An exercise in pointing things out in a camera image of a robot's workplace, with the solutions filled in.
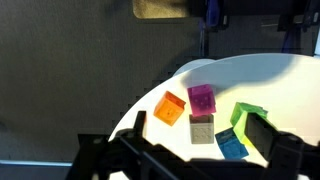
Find orange building block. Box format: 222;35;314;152
153;90;187;127

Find magenta building block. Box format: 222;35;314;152
186;83;217;118

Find grey building block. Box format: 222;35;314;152
188;113;215;145

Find light green building block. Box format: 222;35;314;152
229;101;269;128

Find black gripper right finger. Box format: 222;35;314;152
244;112;284;161

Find blue orange clamp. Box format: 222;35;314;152
199;0;231;33

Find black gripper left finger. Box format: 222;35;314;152
133;110;148;138

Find blue building block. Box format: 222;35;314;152
214;126;250;160

